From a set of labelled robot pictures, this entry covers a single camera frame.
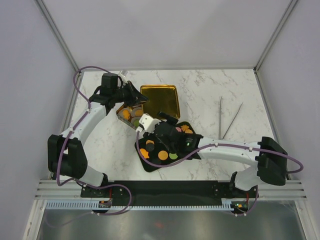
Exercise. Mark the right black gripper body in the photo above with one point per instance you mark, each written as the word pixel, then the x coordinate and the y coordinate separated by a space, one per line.
pixel 171 149

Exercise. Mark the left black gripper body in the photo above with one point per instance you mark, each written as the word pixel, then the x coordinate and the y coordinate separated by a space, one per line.
pixel 120 95

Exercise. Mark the orange round cookie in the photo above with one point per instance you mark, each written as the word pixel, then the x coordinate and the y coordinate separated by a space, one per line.
pixel 163 155
pixel 137 113

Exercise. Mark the orange fish cookie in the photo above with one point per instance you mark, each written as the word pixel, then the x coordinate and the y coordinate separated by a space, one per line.
pixel 143 154
pixel 126 114

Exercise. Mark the square cookie tin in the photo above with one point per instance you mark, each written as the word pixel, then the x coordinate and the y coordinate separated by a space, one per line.
pixel 129 122

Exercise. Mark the gold tin lid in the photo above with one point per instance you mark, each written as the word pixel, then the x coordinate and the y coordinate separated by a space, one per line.
pixel 161 98

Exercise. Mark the green cookie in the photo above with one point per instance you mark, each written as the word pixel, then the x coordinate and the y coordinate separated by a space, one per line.
pixel 173 156
pixel 136 123

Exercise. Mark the metal tongs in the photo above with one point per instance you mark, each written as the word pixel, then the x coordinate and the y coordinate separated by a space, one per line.
pixel 226 119

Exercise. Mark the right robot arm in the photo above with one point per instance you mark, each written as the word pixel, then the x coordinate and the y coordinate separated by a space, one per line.
pixel 266 159

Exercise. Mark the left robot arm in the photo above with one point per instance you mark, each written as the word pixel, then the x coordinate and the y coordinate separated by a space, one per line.
pixel 66 155

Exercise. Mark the orange flower cookie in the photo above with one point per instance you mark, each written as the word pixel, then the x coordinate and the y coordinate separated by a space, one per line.
pixel 184 127

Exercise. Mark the orange leaf cookie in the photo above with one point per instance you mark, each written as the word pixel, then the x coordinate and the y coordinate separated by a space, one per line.
pixel 188 131

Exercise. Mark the black sandwich cookie upper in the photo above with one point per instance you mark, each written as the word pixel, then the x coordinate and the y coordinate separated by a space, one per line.
pixel 149 147

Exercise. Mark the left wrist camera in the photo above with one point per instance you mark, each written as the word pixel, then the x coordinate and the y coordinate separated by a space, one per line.
pixel 123 73

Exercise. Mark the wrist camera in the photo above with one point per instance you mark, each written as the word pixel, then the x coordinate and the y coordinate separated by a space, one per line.
pixel 147 123
pixel 123 73

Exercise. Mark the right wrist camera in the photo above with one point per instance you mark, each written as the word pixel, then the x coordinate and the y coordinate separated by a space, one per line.
pixel 147 123

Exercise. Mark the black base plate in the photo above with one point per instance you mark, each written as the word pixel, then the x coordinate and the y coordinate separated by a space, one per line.
pixel 169 192

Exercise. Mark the white cable duct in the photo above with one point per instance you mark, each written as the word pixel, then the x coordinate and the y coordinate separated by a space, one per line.
pixel 96 205

